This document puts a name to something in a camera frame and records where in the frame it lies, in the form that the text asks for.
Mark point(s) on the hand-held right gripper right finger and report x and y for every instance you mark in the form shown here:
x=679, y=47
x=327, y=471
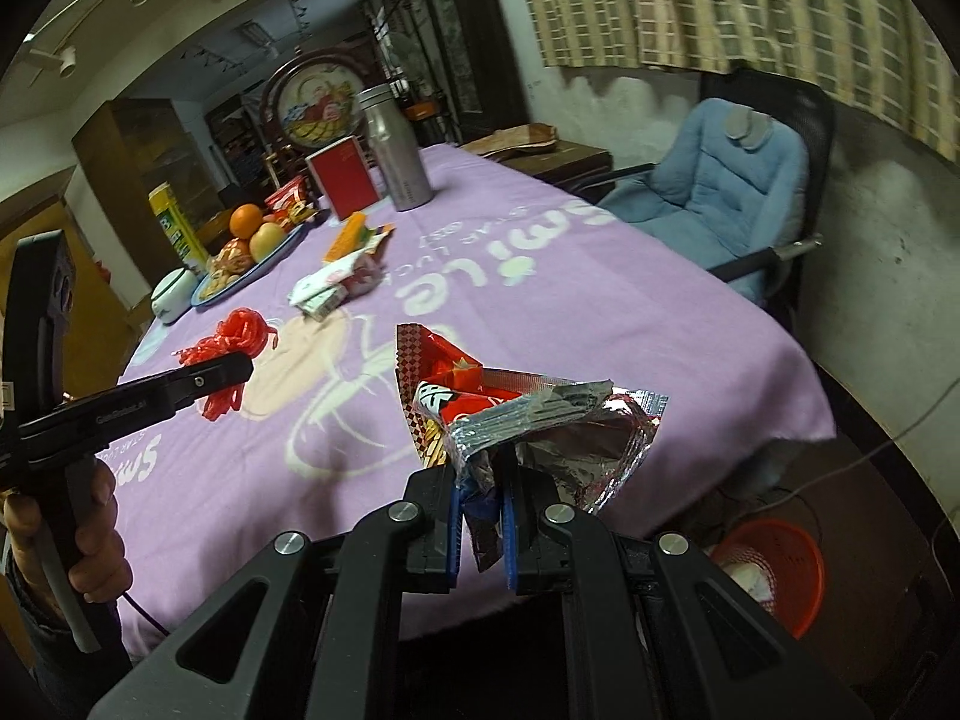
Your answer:
x=510, y=540

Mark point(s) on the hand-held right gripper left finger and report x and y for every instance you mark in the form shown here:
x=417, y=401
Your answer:
x=454, y=532

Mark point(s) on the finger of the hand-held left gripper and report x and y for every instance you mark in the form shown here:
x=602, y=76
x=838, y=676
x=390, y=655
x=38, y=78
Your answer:
x=210, y=382

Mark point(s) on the silver foil snack bag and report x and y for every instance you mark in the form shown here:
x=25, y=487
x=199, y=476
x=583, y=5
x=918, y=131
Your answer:
x=525, y=420

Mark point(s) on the red plastic waste basket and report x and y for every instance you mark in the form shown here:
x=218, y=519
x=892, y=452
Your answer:
x=795, y=562

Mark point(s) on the person's left forearm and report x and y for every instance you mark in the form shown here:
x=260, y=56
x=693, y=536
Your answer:
x=30, y=645

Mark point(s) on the person's left hand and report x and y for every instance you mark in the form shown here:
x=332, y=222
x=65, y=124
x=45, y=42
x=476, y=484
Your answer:
x=101, y=547

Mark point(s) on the white ceramic jar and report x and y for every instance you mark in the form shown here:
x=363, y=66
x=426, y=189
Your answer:
x=172, y=296

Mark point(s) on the red fruit in foam net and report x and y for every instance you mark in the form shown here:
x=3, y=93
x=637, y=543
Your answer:
x=232, y=255

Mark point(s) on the small white green carton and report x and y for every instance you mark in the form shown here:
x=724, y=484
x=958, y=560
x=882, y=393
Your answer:
x=315, y=298

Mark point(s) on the blue oval plate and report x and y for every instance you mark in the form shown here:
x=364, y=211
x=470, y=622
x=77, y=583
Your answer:
x=277, y=255

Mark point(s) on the yellow apple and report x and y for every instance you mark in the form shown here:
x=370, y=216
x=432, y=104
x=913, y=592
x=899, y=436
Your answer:
x=268, y=240

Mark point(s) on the yellow green carton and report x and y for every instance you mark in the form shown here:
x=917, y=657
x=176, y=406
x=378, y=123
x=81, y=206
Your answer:
x=174, y=229

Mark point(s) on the orange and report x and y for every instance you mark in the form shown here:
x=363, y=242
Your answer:
x=246, y=221

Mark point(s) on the white pink tissue packet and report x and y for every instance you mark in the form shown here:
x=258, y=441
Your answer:
x=356, y=274

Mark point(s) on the wooden cabinet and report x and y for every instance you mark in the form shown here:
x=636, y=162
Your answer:
x=142, y=157

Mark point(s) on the red snack packet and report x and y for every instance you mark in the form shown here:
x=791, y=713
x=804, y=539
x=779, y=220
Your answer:
x=289, y=199

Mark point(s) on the orange snack wrapper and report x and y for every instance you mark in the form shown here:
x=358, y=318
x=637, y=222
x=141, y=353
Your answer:
x=349, y=236

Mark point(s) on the red and white box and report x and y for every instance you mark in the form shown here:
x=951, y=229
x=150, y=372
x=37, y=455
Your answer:
x=345, y=180

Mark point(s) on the white ceiling track lights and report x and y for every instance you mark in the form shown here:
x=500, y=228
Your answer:
x=67, y=60

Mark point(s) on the stainless steel bottle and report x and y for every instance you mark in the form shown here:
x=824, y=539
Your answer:
x=397, y=157

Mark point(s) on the round decorated plate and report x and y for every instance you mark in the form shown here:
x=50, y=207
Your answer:
x=319, y=105

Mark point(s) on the wooden side table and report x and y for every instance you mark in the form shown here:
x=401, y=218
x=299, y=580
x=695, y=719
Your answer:
x=555, y=157

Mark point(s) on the blue chair cushion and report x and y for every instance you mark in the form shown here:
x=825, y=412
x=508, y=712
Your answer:
x=712, y=180

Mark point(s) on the black office chair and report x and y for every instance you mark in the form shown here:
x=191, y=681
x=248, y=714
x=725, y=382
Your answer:
x=814, y=120

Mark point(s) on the checked beige curtain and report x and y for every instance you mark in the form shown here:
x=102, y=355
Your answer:
x=712, y=0

